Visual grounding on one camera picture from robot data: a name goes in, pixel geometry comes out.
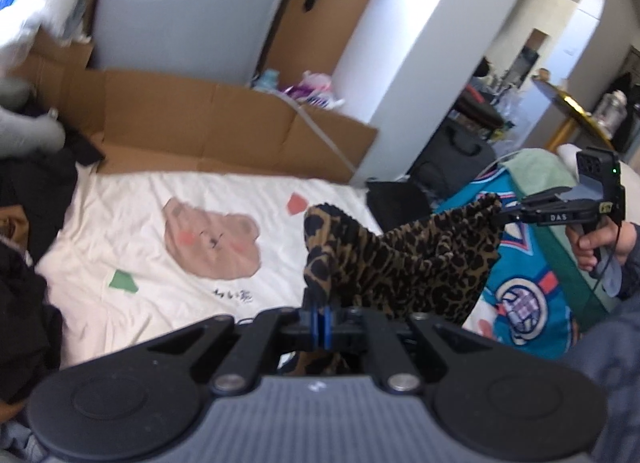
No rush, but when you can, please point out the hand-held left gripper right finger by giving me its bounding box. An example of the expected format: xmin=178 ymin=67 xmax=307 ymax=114
xmin=325 ymin=308 xmax=501 ymax=394

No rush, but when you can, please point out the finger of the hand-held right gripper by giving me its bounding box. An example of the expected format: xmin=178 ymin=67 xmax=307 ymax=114
xmin=519 ymin=188 xmax=578 ymax=211
xmin=499 ymin=209 xmax=542 ymax=228

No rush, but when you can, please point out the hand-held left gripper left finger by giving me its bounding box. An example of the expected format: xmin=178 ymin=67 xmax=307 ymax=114
xmin=144 ymin=308 xmax=324 ymax=394

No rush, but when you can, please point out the leopard print skirt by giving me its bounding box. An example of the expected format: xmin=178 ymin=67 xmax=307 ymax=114
xmin=302 ymin=193 xmax=503 ymax=378

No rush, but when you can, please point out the black clothes pile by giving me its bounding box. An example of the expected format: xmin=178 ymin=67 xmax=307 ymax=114
xmin=0 ymin=98 xmax=108 ymax=404

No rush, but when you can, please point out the person's right hand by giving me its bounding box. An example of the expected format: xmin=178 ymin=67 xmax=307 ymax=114
xmin=572 ymin=223 xmax=640 ymax=274

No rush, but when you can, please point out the green towel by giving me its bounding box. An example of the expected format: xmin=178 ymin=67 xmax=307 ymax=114
xmin=500 ymin=148 xmax=611 ymax=325

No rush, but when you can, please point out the clear glass jar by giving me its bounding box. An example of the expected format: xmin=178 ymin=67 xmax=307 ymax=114
xmin=592 ymin=90 xmax=629 ymax=137

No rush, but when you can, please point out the round gold-rim table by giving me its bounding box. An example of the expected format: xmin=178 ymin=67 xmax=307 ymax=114
xmin=531 ymin=75 xmax=619 ymax=154

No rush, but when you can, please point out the blue sports jersey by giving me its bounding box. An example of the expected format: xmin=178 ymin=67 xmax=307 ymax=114
xmin=435 ymin=168 xmax=576 ymax=361

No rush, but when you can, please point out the black travel bag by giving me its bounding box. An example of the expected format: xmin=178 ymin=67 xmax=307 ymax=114
xmin=407 ymin=118 xmax=498 ymax=198

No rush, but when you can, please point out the black fabric box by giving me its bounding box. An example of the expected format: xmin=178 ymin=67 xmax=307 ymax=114
xmin=366 ymin=179 xmax=434 ymax=235

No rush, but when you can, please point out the person's blue-grey clothing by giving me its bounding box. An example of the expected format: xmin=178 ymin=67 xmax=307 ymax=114
xmin=564 ymin=303 xmax=640 ymax=463

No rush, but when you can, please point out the white bear print blanket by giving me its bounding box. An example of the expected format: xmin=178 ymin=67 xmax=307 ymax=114
xmin=35 ymin=170 xmax=501 ymax=369

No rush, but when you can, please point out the purple white packet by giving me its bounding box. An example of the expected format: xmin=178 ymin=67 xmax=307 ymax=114
xmin=284 ymin=70 xmax=346 ymax=111

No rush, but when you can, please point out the flat brown cardboard box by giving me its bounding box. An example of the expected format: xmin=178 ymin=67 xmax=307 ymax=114
xmin=10 ymin=28 xmax=379 ymax=187

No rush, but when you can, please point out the tall brown cardboard sheet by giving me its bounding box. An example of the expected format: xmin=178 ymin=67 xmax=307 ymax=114
xmin=257 ymin=0 xmax=401 ymax=90

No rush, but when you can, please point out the brown cloth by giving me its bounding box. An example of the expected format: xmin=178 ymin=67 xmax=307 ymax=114
xmin=0 ymin=205 xmax=29 ymax=245

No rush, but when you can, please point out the grey upright mattress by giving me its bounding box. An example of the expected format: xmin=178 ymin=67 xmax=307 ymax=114
xmin=92 ymin=0 xmax=308 ymax=86

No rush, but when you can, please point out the grey stuffed figure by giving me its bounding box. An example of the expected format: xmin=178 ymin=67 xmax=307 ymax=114
xmin=0 ymin=75 xmax=66 ymax=156

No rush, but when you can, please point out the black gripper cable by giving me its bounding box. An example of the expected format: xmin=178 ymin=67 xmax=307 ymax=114
xmin=594 ymin=223 xmax=624 ymax=290

